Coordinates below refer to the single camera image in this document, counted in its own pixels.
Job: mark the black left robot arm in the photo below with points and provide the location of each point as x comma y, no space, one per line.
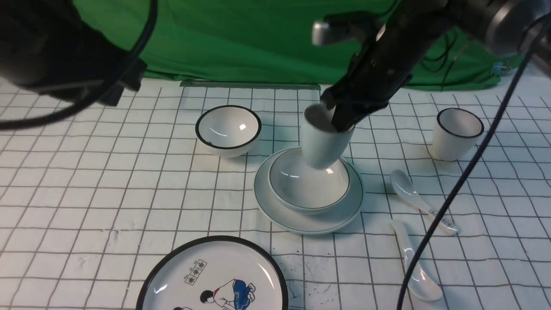
47,49

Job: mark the white bowl with black rim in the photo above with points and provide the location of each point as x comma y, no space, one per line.
228,131

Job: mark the pale white bowl on plate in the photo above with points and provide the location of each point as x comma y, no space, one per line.
303,189

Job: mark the green backdrop cloth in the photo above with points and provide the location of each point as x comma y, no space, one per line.
265,41

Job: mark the pale green-white cup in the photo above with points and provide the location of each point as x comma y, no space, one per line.
321,144

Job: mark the white spoon with printed handle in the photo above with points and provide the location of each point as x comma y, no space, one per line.
404,188

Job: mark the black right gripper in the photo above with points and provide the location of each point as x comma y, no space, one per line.
382,67

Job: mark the pale green-rimmed white plate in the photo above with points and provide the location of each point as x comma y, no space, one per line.
334,219

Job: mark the white cup with black rim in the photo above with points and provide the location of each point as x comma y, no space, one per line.
455,133

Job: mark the white grid tablecloth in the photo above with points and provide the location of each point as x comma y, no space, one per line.
91,204

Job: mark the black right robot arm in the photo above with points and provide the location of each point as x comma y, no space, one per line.
504,27

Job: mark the black-rimmed illustrated plate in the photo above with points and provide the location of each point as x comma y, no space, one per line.
215,273

